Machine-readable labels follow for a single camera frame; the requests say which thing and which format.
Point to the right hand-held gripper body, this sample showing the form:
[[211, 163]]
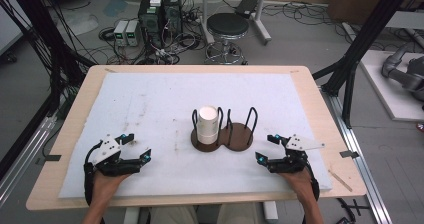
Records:
[[293, 160]]

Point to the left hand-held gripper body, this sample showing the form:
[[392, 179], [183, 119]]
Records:
[[111, 165]]

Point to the brown cup holder black posts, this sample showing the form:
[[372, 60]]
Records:
[[238, 139]]

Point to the stack of white cups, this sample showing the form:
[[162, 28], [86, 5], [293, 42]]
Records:
[[208, 124]]

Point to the person's left hand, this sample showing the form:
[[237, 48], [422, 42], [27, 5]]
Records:
[[106, 185]]

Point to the person's right hand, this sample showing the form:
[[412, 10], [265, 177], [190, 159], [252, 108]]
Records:
[[300, 184]]

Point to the white foam mat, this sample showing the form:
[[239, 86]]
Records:
[[150, 100]]

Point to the thin wooden stick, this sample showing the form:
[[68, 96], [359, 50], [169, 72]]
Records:
[[340, 180]]

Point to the white table leg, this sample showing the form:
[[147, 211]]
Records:
[[132, 215], [270, 211]]

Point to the black tape piece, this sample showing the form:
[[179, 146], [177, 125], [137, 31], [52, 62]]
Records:
[[349, 154], [52, 157]]

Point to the person's left leg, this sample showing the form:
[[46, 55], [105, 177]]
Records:
[[175, 215]]

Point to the grey bench power supply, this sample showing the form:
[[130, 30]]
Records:
[[120, 32], [133, 32]]

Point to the white floor board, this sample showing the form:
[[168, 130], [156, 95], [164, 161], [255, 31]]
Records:
[[393, 97]]

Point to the black computer tower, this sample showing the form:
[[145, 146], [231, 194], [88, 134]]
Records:
[[150, 20], [172, 12]]

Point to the black round stool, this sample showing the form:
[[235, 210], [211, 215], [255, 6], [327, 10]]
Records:
[[227, 24]]

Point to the black flat device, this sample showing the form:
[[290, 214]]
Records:
[[246, 6]]

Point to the cardboard box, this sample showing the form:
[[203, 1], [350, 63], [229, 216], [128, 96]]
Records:
[[356, 0]]

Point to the aluminium rail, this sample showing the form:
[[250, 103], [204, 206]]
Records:
[[360, 157], [26, 154]]

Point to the black metal frame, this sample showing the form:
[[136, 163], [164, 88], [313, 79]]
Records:
[[46, 34], [370, 34]]

